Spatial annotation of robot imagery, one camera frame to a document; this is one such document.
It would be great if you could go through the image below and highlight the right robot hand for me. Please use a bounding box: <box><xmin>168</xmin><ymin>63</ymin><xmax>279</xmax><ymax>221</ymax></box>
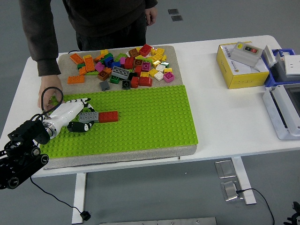
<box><xmin>283</xmin><ymin>201</ymin><xmax>300</xmax><ymax>225</ymax></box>

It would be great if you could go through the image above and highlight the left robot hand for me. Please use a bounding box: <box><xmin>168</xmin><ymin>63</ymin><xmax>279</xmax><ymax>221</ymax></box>
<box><xmin>48</xmin><ymin>97</ymin><xmax>97</xmax><ymax>139</ymax></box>

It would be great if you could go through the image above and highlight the person's right hand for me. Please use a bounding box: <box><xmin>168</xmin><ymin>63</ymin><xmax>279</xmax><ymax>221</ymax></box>
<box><xmin>38</xmin><ymin>74</ymin><xmax>64</xmax><ymax>111</ymax></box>

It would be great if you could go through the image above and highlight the person's left hand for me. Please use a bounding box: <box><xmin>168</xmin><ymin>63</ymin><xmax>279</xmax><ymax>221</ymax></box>
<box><xmin>144</xmin><ymin>7</ymin><xmax>158</xmax><ymax>26</ymax></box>

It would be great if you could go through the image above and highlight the light grey long brick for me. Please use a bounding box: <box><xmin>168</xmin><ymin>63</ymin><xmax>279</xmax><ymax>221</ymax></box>
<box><xmin>79</xmin><ymin>111</ymin><xmax>100</xmax><ymax>123</ymax></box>

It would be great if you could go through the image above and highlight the orange long brick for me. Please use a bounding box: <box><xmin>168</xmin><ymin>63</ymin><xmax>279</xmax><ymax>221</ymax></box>
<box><xmin>69</xmin><ymin>53</ymin><xmax>84</xmax><ymax>65</ymax></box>
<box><xmin>84</xmin><ymin>57</ymin><xmax>96</xmax><ymax>72</ymax></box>
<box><xmin>67</xmin><ymin>75</ymin><xmax>85</xmax><ymax>84</ymax></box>

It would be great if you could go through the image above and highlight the green studded baseplate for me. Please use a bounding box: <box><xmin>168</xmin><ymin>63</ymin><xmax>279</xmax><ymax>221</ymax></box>
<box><xmin>39</xmin><ymin>84</ymin><xmax>199</xmax><ymax>160</ymax></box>

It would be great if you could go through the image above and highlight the red long brick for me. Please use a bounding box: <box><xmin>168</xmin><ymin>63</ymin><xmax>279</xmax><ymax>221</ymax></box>
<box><xmin>98</xmin><ymin>111</ymin><xmax>120</xmax><ymax>124</ymax></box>

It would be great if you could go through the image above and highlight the dark grey long brick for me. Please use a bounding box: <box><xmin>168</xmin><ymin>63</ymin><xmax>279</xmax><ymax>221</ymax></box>
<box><xmin>111</xmin><ymin>66</ymin><xmax>130</xmax><ymax>80</ymax></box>

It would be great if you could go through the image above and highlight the person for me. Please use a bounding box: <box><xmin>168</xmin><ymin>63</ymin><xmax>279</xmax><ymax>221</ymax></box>
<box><xmin>18</xmin><ymin>0</ymin><xmax>159</xmax><ymax>111</ymax></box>

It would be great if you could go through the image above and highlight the white table leg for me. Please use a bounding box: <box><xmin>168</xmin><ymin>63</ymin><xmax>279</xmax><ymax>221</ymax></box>
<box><xmin>231</xmin><ymin>156</ymin><xmax>257</xmax><ymax>205</ymax></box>
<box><xmin>71</xmin><ymin>172</ymin><xmax>87</xmax><ymax>225</ymax></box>

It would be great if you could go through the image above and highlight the grey-brown foam mat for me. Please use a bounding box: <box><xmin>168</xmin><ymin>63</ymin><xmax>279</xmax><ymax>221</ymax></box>
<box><xmin>43</xmin><ymin>45</ymin><xmax>197</xmax><ymax>171</ymax></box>

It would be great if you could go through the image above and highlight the silver floor patch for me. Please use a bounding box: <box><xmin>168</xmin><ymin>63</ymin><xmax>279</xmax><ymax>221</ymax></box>
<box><xmin>215</xmin><ymin>159</ymin><xmax>235</xmax><ymax>179</ymax></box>
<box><xmin>220</xmin><ymin>180</ymin><xmax>244</xmax><ymax>202</ymax></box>

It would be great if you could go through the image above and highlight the yellow cardboard box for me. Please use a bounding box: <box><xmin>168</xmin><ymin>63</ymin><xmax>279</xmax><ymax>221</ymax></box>
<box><xmin>216</xmin><ymin>43</ymin><xmax>270</xmax><ymax>90</ymax></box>

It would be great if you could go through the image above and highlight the white plastic block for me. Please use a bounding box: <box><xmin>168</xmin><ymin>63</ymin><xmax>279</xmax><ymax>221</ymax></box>
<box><xmin>261</xmin><ymin>45</ymin><xmax>277</xmax><ymax>68</ymax></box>

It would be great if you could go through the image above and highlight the blue plastic bin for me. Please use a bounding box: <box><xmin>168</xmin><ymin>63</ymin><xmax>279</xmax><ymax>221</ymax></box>
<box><xmin>264</xmin><ymin>48</ymin><xmax>300</xmax><ymax>91</ymax></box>

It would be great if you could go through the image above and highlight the metal floor strip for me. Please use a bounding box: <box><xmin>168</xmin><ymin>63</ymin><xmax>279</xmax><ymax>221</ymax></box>
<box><xmin>99</xmin><ymin>217</ymin><xmax>218</xmax><ymax>225</ymax></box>

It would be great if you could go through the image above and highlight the grey plastic box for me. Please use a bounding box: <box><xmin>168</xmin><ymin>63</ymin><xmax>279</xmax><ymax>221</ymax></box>
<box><xmin>273</xmin><ymin>50</ymin><xmax>300</xmax><ymax>83</ymax></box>

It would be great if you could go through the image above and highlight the thin black cable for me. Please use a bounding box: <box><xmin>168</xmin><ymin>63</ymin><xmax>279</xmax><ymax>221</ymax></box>
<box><xmin>235</xmin><ymin>188</ymin><xmax>275</xmax><ymax>225</ymax></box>

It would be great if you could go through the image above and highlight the grey push-button switch box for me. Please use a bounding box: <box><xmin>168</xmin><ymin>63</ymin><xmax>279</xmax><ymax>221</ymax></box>
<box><xmin>231</xmin><ymin>41</ymin><xmax>263</xmax><ymax>68</ymax></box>

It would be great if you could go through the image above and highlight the black power cord with plug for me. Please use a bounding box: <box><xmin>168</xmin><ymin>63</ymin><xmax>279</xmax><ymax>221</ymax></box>
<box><xmin>29</xmin><ymin>50</ymin><xmax>92</xmax><ymax>221</ymax></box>

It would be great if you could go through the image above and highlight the white electrical enclosure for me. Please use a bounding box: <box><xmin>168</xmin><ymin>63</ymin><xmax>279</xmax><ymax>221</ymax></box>
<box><xmin>262</xmin><ymin>83</ymin><xmax>300</xmax><ymax>141</ymax></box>

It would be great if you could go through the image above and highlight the white wall socket plate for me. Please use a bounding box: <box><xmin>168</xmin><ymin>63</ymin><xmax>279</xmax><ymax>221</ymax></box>
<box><xmin>283</xmin><ymin>55</ymin><xmax>300</xmax><ymax>75</ymax></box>

